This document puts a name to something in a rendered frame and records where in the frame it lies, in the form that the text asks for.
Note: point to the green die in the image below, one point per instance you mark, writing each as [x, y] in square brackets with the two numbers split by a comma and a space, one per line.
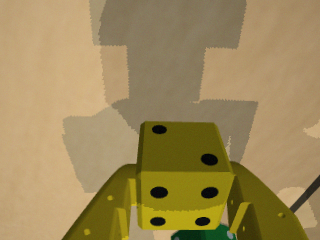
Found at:
[221, 233]

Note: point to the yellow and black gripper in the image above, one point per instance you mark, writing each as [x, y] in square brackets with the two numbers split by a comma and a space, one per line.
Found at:
[254, 211]

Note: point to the yellow die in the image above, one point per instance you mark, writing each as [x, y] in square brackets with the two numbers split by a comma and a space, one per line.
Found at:
[183, 176]

